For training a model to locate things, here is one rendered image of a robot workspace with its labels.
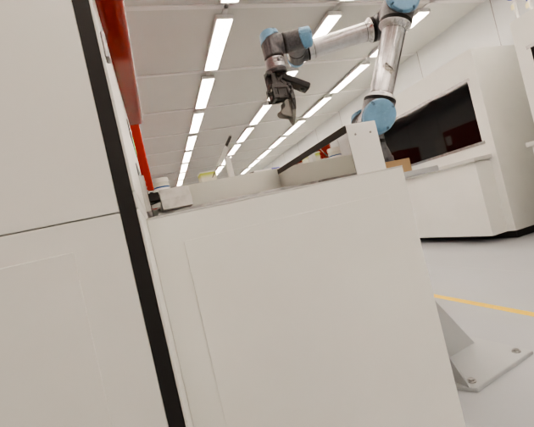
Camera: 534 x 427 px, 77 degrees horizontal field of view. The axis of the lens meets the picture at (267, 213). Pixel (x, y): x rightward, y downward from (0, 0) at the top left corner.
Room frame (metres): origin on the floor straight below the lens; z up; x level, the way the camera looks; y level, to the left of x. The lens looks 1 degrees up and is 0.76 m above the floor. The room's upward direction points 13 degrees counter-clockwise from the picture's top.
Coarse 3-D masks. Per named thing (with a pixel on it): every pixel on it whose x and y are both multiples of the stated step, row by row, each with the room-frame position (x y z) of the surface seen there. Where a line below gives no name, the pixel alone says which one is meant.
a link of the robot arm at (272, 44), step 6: (264, 30) 1.23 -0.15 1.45; (270, 30) 1.23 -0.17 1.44; (276, 30) 1.24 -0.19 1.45; (264, 36) 1.23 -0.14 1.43; (270, 36) 1.23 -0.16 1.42; (276, 36) 1.23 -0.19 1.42; (264, 42) 1.24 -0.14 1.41; (270, 42) 1.23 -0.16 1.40; (276, 42) 1.23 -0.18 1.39; (282, 42) 1.23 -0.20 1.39; (264, 48) 1.24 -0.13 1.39; (270, 48) 1.23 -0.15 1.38; (276, 48) 1.23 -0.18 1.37; (282, 48) 1.24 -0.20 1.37; (264, 54) 1.25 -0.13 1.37; (270, 54) 1.23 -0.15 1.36; (276, 54) 1.23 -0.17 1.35; (282, 54) 1.25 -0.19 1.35; (264, 60) 1.26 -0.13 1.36
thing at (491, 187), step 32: (448, 64) 3.67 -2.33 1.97; (480, 64) 3.43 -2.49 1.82; (512, 64) 3.57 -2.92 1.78; (416, 96) 4.18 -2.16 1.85; (448, 96) 3.76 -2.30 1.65; (480, 96) 3.42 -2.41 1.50; (512, 96) 3.53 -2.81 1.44; (416, 128) 4.29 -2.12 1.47; (448, 128) 3.85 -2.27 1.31; (480, 128) 3.50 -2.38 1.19; (512, 128) 3.50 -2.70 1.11; (416, 160) 4.42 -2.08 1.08; (448, 160) 3.96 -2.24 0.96; (480, 160) 3.44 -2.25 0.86; (512, 160) 3.46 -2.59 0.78; (416, 192) 4.25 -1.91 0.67; (448, 192) 3.79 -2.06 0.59; (480, 192) 3.43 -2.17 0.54; (512, 192) 3.43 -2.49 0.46; (416, 224) 4.38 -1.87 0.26; (448, 224) 3.89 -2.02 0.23; (480, 224) 3.52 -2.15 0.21; (512, 224) 3.42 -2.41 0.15
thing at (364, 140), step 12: (372, 120) 0.90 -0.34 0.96; (348, 132) 0.88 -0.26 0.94; (360, 132) 0.89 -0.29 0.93; (372, 132) 0.90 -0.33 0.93; (360, 144) 0.89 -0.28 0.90; (372, 144) 0.90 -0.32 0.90; (360, 156) 0.88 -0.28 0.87; (372, 156) 0.89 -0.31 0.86; (360, 168) 0.88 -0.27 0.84; (372, 168) 0.89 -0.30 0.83; (384, 168) 0.90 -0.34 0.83
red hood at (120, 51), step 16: (96, 0) 0.60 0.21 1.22; (112, 0) 0.61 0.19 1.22; (112, 16) 0.65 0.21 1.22; (112, 32) 0.69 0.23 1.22; (128, 32) 0.71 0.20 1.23; (112, 48) 0.75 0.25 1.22; (128, 48) 0.76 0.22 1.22; (128, 64) 0.83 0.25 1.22; (128, 80) 0.91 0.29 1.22; (128, 96) 1.00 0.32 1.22; (128, 112) 1.11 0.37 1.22
